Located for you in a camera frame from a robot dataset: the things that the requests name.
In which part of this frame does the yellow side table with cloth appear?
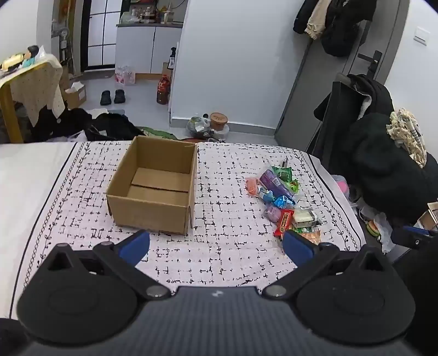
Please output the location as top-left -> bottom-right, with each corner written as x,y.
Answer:
0,54 -> 66,127

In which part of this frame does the row of countertop bottles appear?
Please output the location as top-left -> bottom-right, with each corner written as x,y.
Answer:
120,3 -> 183,25

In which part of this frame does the brown paper tub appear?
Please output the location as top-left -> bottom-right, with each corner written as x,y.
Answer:
209,112 -> 229,131

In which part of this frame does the black bag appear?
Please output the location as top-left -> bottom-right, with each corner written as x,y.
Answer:
84,112 -> 146,142

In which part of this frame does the red oil bottle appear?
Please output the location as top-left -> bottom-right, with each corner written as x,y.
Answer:
156,74 -> 171,105

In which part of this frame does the pink plastic bottle pack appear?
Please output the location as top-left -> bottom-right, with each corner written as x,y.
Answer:
114,66 -> 136,85

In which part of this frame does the purple snack packet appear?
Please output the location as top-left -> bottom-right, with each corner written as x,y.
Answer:
258,169 -> 295,199

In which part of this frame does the clear plastic trash bag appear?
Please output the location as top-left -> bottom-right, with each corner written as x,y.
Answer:
186,116 -> 211,138

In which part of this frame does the green floor mat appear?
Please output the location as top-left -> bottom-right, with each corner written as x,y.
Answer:
137,126 -> 178,141

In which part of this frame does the dark haired doll figure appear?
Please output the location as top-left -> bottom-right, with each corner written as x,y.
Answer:
21,45 -> 41,67

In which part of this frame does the shiny blue snack packet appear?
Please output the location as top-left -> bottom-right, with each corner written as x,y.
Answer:
274,194 -> 296,209

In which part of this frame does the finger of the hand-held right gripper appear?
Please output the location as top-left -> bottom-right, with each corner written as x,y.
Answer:
391,225 -> 438,252

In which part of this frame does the clear orange biscuit packet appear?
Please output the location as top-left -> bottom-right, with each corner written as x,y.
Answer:
298,230 -> 322,245

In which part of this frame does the black hanging jacket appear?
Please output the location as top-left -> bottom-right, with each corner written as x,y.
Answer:
293,0 -> 377,57

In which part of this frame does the white bed sheet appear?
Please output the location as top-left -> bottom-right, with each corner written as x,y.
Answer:
0,142 -> 77,319

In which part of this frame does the green snack packet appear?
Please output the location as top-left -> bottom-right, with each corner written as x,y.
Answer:
272,165 -> 301,194

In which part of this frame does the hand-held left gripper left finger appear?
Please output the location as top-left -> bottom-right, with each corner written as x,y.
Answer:
43,230 -> 172,301

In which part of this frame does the red snack packet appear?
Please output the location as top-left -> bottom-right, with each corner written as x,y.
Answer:
274,209 -> 295,238

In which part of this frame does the black door handle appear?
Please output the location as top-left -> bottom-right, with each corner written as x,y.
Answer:
358,51 -> 383,80

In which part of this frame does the white rice cake packet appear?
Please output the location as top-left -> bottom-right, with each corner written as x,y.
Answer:
292,206 -> 317,226

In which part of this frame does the white kitchen cabinet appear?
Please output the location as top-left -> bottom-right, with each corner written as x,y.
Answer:
116,22 -> 183,74

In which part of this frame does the white light switch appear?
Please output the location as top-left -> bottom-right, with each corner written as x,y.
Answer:
413,27 -> 431,45

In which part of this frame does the beige hanging garment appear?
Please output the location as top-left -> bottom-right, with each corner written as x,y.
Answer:
306,0 -> 330,42

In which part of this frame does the cream fluffy fabric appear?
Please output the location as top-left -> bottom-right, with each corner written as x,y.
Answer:
386,108 -> 428,168

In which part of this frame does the pink toy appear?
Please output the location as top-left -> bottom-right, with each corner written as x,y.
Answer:
331,174 -> 350,197

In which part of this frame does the yellow wooden table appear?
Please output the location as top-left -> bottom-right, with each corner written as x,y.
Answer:
0,62 -> 52,143

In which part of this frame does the grey door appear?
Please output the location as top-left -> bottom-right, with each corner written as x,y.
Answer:
275,0 -> 406,154

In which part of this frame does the white plastic bag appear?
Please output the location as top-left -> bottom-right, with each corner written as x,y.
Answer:
371,212 -> 396,254

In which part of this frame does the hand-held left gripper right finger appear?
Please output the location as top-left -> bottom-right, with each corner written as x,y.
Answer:
262,230 -> 394,299

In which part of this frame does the cardboard box with white paper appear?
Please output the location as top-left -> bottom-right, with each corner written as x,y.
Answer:
61,80 -> 88,109

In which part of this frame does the black clothing pile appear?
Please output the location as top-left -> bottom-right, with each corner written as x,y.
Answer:
29,106 -> 93,142

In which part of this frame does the pale pink snack packet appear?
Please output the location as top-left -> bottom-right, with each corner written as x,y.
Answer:
263,205 -> 283,223

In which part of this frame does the standing fan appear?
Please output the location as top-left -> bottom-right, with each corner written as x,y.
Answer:
51,21 -> 72,74

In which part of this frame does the dark framed glass door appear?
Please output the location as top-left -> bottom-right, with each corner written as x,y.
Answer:
80,0 -> 120,72

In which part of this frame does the small brown cardboard box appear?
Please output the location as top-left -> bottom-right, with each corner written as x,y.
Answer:
412,202 -> 438,233

